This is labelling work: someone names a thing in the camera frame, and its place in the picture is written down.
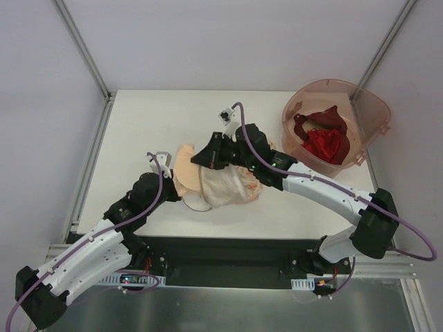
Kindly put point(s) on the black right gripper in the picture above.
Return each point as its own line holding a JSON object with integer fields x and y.
{"x": 214, "y": 151}

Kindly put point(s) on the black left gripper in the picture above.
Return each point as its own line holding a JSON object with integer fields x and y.
{"x": 173, "y": 193}

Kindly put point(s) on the white mesh laundry bag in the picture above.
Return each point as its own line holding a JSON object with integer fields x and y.
{"x": 218, "y": 188}

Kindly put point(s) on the beige bra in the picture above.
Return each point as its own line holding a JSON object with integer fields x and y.
{"x": 185, "y": 173}

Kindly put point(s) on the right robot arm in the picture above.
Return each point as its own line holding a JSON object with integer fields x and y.
{"x": 371, "y": 215}

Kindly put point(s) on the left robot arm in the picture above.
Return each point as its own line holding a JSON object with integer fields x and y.
{"x": 45, "y": 293}

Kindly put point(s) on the floral mesh laundry bag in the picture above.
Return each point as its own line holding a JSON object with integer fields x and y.
{"x": 250, "y": 184}

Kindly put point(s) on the dark red bra in basket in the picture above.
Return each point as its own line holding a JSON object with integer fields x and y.
{"x": 329, "y": 119}

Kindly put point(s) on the translucent pink plastic basket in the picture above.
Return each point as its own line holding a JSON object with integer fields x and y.
{"x": 367, "y": 117}

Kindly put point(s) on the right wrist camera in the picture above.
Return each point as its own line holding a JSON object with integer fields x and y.
{"x": 231, "y": 121}

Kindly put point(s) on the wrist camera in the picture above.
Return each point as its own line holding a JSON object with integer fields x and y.
{"x": 231, "y": 121}
{"x": 160, "y": 163}

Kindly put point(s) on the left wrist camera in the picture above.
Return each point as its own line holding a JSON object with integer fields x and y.
{"x": 160, "y": 163}

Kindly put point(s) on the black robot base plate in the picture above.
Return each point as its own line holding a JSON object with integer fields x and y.
{"x": 233, "y": 263}

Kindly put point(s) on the left aluminium frame post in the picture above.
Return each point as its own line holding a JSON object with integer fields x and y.
{"x": 82, "y": 48}

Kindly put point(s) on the aluminium frame post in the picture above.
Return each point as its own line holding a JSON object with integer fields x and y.
{"x": 387, "y": 42}
{"x": 82, "y": 48}

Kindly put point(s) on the aluminium table edge rail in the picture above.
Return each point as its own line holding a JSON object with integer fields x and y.
{"x": 392, "y": 266}

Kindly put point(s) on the right aluminium frame post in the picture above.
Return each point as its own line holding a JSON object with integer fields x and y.
{"x": 387, "y": 42}

